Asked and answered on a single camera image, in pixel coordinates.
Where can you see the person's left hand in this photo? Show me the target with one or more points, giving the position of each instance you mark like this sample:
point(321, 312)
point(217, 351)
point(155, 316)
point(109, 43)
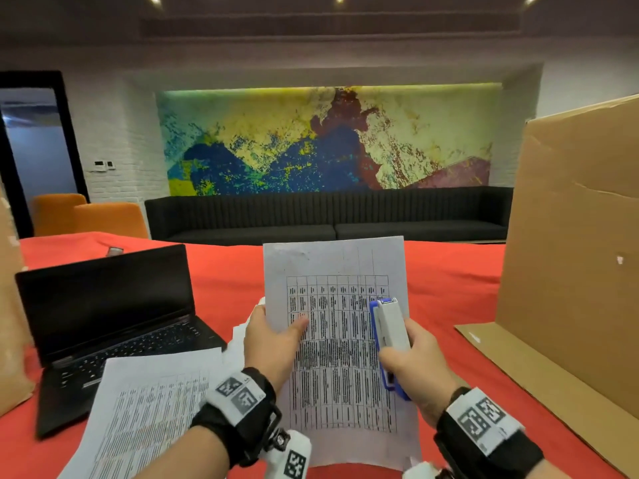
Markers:
point(264, 346)

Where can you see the person's right hand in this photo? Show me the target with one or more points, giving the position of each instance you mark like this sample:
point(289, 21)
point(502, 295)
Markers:
point(424, 374)

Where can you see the person's right thumb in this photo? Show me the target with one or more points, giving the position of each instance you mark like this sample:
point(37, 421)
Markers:
point(392, 358)

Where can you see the person's left thumb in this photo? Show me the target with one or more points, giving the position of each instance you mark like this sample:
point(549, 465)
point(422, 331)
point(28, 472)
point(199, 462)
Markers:
point(297, 328)

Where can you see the blue and white stapler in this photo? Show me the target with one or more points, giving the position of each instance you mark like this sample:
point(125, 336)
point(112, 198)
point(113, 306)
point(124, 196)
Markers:
point(389, 329)

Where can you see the printed table paper sheet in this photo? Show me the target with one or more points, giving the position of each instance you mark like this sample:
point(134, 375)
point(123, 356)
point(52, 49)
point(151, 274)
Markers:
point(339, 294)

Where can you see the person's left forearm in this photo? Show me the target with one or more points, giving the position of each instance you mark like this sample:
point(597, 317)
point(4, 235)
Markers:
point(187, 456)

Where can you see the person's right forearm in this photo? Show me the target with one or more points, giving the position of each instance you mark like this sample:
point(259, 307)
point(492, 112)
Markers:
point(546, 471)

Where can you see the loose white paper sheets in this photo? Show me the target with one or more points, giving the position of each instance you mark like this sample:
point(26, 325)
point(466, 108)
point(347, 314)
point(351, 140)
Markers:
point(237, 344)

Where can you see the red tablecloth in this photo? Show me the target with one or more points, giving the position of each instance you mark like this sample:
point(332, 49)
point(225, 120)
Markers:
point(449, 284)

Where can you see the long black sofa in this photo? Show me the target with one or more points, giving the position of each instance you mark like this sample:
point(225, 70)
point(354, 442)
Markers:
point(324, 216)

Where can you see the stack of printed papers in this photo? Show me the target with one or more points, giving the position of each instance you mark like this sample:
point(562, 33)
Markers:
point(145, 409)

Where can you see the black laptop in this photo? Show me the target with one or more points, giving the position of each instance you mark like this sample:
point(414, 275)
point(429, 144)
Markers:
point(110, 304)

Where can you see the small silver object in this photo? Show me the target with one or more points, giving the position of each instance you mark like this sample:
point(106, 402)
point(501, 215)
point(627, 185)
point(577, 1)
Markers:
point(114, 251)

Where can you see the large brown cardboard box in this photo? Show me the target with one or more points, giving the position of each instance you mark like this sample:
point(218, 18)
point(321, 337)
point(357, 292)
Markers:
point(574, 254)

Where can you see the orange armchair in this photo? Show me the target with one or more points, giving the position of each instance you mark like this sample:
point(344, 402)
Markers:
point(111, 220)
point(56, 213)

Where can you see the brown cardboard panel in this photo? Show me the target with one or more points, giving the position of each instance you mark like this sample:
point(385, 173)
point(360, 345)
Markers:
point(12, 334)

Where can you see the long ceiling air vent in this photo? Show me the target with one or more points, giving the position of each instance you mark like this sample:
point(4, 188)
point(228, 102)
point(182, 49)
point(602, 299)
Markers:
point(329, 26)

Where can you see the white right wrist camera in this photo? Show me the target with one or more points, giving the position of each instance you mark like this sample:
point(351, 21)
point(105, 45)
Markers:
point(422, 471)

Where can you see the colourful abstract wall mural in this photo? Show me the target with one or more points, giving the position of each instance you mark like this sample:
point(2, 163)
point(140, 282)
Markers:
point(329, 139)

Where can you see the white wall thermostat panel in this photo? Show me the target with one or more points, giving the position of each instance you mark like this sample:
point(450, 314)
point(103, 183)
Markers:
point(102, 166)

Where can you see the black door frame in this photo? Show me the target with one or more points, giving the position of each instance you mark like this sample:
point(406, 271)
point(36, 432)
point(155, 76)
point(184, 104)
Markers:
point(12, 144)

